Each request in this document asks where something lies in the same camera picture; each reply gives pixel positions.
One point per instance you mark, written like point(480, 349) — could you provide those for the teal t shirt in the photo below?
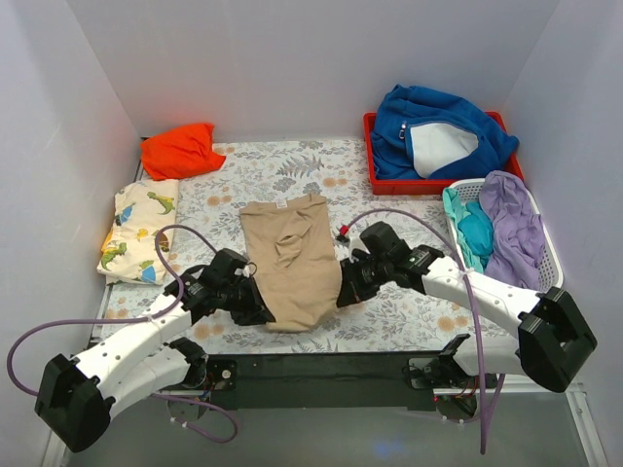
point(474, 229)

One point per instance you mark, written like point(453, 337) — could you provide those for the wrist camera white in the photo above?
point(354, 245)
point(248, 270)

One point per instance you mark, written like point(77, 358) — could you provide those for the aluminium frame rail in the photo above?
point(530, 427)

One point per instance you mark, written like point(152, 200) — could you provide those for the beige t shirt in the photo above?
point(298, 275)

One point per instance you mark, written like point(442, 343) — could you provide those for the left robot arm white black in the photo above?
point(79, 396)

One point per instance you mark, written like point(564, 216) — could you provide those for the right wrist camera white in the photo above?
point(354, 245)

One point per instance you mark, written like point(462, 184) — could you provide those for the blue white hoodie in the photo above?
point(425, 134)

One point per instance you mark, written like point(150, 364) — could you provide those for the red plastic tray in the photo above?
point(399, 187)

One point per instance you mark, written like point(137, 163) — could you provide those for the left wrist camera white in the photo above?
point(248, 270)

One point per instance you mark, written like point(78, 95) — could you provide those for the orange folded t shirt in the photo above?
point(183, 152)

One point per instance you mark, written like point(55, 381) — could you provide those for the purple t shirt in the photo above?
point(518, 233)

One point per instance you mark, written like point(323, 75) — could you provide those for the dinosaur print folded t shirt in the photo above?
point(132, 250)

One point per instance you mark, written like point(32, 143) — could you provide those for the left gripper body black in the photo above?
point(248, 305)

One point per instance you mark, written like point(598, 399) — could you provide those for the white perforated laundry basket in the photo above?
point(550, 270)

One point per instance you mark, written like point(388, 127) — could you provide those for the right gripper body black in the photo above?
point(354, 279)

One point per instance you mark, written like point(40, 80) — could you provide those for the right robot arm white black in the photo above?
point(549, 339)

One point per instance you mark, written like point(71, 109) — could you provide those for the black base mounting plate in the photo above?
point(327, 380)

